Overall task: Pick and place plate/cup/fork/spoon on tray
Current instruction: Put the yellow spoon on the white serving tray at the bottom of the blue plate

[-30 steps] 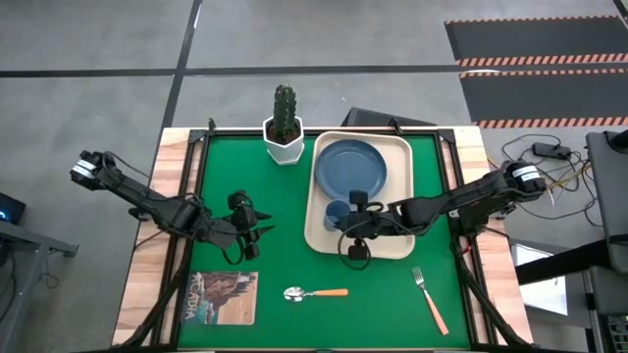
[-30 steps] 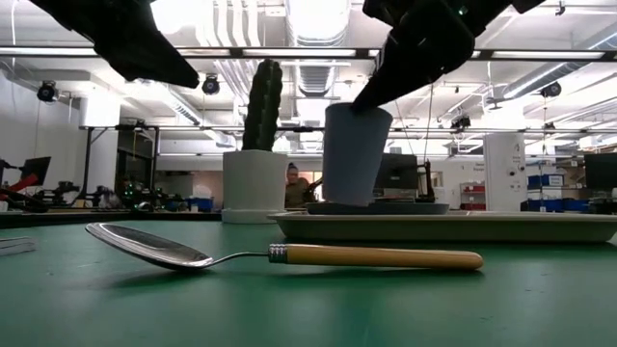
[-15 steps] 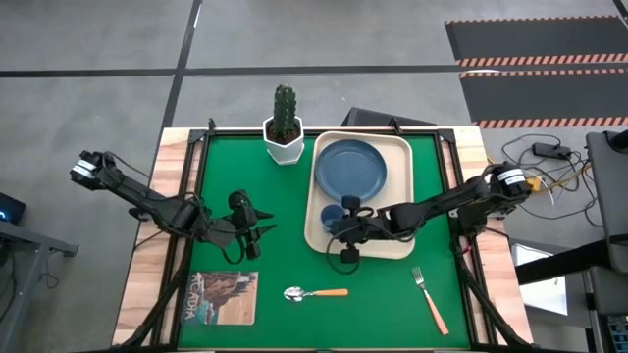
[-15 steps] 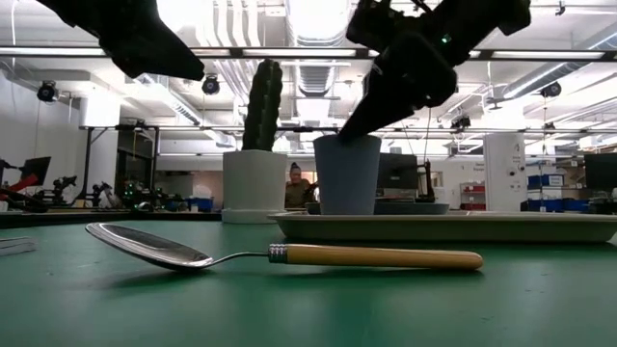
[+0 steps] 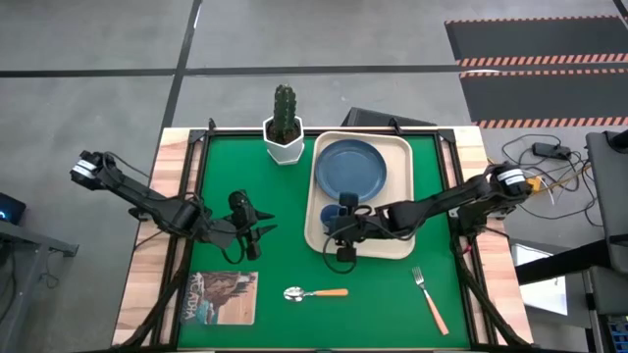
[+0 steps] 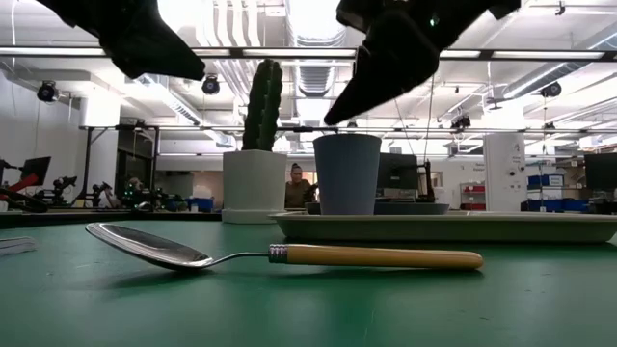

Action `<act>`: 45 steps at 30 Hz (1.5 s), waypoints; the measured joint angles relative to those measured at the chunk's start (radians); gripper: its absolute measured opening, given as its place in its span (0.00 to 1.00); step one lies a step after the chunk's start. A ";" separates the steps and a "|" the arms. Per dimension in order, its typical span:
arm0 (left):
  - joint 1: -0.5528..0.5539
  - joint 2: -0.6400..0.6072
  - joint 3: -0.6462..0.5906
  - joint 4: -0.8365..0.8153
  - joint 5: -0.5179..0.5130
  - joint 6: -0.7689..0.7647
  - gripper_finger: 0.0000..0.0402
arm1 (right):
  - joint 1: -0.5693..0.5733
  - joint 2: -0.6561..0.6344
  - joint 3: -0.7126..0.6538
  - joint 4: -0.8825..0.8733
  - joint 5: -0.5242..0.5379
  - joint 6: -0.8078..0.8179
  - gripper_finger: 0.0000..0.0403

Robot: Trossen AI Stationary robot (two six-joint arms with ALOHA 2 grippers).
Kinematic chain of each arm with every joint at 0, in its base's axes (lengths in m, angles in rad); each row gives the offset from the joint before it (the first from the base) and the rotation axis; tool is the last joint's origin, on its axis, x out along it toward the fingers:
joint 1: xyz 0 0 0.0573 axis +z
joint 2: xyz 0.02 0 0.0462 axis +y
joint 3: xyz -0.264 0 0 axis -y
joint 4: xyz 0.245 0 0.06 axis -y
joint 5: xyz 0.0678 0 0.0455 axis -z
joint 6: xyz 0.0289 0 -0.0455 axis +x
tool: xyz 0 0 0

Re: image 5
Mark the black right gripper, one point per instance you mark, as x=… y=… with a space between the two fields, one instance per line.
x=360 y=228

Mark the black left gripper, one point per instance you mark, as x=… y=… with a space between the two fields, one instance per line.
x=243 y=211

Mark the light blue ribbed cup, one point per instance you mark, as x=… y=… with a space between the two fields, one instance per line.
x=331 y=213

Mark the blue round plate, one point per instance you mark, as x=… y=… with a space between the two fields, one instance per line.
x=350 y=169

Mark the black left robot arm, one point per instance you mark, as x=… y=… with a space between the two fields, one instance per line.
x=147 y=198

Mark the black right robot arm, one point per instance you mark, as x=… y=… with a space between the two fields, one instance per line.
x=441 y=203

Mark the cream plastic tray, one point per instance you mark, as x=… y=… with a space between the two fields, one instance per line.
x=392 y=157

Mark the green table mat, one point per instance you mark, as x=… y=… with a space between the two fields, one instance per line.
x=275 y=255

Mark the white hexagonal plant pot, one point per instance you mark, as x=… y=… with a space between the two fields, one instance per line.
x=283 y=152

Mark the illustrated Acadia book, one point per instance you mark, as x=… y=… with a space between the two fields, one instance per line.
x=221 y=299

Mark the green cactus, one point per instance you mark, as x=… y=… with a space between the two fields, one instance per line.
x=285 y=110

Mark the white flat panel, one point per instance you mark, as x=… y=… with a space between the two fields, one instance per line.
x=539 y=289

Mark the black power adapter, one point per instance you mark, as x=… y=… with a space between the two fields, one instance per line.
x=549 y=150

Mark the grey side desk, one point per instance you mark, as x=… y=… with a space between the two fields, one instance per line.
x=24 y=245

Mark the black floor mat striped edges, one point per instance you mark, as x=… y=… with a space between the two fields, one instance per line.
x=544 y=95
x=535 y=36

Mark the black device blue light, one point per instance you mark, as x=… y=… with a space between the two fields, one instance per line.
x=10 y=208

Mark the black metal table frame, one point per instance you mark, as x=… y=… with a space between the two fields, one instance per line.
x=454 y=162

